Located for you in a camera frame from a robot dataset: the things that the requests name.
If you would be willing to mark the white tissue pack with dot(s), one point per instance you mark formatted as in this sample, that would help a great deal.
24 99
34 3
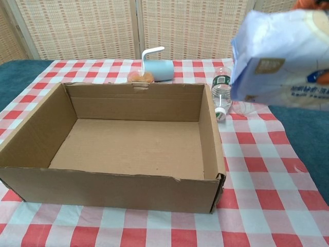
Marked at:
277 51

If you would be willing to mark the red white checkered cloth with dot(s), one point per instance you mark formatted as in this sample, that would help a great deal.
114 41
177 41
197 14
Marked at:
257 180

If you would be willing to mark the clear plastic water bottle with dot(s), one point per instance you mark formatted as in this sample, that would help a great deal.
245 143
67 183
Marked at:
221 95

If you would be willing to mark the open brown cardboard box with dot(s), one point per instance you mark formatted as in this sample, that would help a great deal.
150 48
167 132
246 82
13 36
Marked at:
128 190

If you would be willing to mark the orange fruit jelly cup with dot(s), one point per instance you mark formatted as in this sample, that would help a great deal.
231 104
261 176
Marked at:
147 77

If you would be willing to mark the woven folding screen panel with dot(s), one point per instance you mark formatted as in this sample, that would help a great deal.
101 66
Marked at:
195 28
82 28
10 33
275 5

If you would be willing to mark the orange-tipped silver right robot hand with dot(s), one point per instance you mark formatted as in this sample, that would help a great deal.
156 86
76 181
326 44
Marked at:
308 3

